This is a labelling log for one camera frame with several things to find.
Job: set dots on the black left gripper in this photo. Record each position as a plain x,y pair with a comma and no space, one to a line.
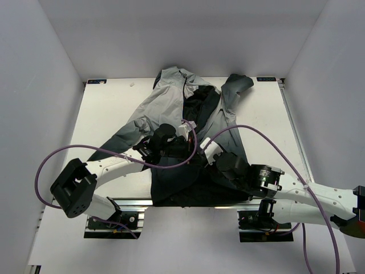
188,148

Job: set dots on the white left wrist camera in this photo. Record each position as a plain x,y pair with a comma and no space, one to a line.
185,128

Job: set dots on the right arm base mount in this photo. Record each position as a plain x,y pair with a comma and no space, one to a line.
253,229

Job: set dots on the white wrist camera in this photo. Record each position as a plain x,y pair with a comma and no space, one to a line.
210,149
185,128

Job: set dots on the aluminium front table rail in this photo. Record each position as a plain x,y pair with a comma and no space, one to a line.
146,202

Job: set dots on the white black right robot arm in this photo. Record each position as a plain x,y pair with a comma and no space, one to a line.
285,199

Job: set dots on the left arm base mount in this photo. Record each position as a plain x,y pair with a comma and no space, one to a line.
129,226

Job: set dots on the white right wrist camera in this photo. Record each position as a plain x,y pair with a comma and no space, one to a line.
210,149

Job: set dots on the aluminium table rail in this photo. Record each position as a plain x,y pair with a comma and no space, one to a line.
146,202
290,113

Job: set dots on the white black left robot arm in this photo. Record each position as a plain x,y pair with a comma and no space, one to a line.
74,189

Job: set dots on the right blue table label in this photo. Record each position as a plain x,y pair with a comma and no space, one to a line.
266,79

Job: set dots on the aluminium right table rail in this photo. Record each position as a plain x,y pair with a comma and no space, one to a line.
290,113

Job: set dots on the grey gradient zip jacket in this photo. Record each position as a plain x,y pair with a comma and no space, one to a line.
181,95

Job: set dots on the blue table label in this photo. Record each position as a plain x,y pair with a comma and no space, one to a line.
266,79
97,81

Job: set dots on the left blue table label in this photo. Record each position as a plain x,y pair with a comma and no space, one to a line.
97,81

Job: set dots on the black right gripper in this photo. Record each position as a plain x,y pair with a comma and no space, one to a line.
214,165

